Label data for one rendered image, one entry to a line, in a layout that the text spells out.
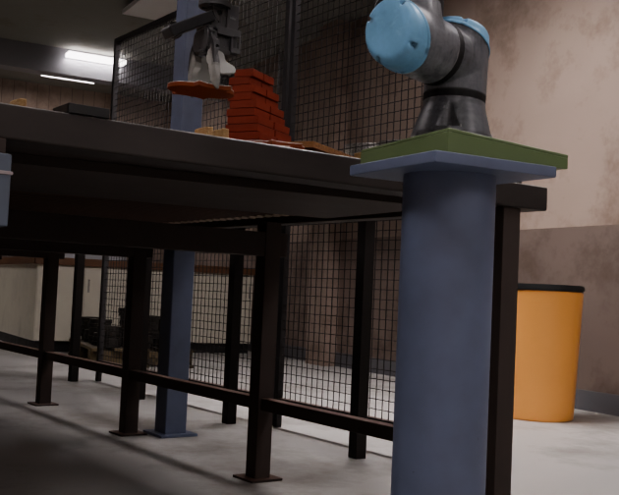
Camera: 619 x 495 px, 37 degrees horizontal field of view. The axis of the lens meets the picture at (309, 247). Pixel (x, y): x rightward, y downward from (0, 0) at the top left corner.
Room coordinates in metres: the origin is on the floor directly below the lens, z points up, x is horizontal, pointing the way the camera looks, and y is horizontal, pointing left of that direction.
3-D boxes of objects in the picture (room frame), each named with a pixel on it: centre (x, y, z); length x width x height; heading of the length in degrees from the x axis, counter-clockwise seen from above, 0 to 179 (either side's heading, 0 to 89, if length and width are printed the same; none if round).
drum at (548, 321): (5.13, -1.28, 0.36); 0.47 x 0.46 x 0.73; 117
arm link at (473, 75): (1.71, -0.25, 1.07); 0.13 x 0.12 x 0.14; 136
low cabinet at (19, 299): (9.41, 1.88, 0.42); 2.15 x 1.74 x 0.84; 119
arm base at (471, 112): (1.71, -0.25, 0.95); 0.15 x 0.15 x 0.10
